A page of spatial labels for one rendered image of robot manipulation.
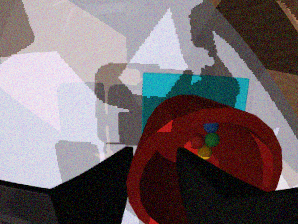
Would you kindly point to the dark blue marble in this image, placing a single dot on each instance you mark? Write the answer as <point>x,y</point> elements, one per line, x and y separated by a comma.
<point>211,127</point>

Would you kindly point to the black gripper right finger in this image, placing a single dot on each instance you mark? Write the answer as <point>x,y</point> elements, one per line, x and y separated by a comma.
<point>212,196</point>

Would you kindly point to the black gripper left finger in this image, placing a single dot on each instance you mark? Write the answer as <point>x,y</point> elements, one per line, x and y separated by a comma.
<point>98,196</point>

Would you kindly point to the dark red cup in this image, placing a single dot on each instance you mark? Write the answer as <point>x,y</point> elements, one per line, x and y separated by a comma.
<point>248,150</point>

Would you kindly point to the green marble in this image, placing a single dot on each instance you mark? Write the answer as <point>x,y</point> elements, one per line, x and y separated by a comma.
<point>212,139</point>

